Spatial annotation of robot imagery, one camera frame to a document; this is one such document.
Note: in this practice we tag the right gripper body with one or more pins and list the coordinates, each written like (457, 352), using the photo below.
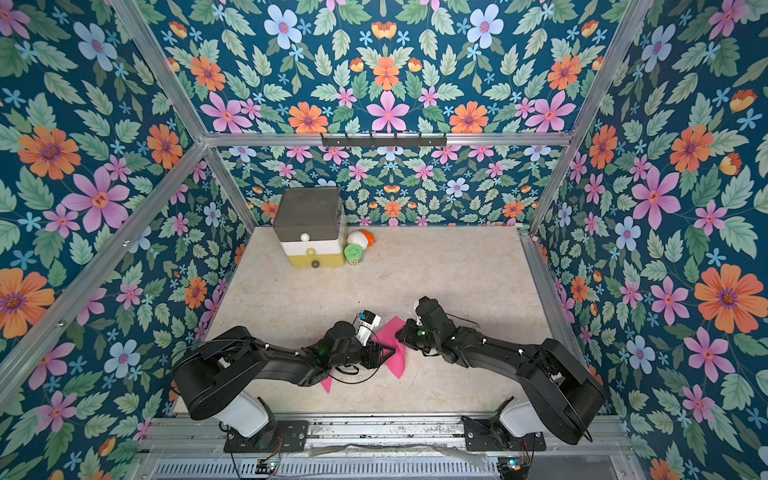
(409, 333)

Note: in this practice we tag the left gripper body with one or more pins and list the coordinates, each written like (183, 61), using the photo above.
(355, 354)

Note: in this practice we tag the pink square paper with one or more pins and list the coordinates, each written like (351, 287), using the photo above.
(327, 383)

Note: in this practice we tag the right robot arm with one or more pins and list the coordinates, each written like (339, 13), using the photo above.
(562, 397)

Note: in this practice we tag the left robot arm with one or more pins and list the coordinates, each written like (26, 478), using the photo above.
(212, 380)

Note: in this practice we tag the green lidded can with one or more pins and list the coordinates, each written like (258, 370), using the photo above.
(353, 254)

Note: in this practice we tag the orange white plush toy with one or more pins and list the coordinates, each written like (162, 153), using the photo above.
(362, 238)

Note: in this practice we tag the small drawer cabinet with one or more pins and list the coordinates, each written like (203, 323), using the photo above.
(311, 227)

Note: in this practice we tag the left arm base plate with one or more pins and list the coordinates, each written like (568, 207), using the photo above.
(278, 436)

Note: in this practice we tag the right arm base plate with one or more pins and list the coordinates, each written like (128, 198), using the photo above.
(487, 435)

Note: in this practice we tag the black hook rail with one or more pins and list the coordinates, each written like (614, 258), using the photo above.
(371, 140)

